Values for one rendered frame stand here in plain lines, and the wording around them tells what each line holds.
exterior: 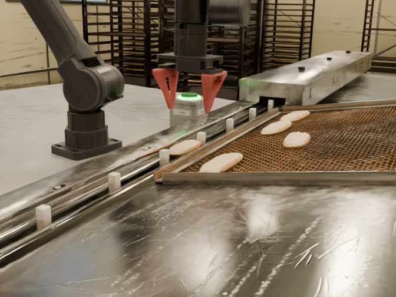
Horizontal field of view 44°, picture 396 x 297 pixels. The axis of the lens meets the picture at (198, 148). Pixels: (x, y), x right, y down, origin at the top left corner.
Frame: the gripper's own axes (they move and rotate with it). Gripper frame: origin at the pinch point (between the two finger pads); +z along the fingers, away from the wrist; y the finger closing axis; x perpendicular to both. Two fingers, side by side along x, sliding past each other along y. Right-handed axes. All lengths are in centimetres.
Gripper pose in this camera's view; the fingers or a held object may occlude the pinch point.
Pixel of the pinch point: (188, 106)
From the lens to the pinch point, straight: 88.3
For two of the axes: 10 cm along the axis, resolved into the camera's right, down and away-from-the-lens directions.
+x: -4.5, 2.3, -8.6
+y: -8.9, -1.5, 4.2
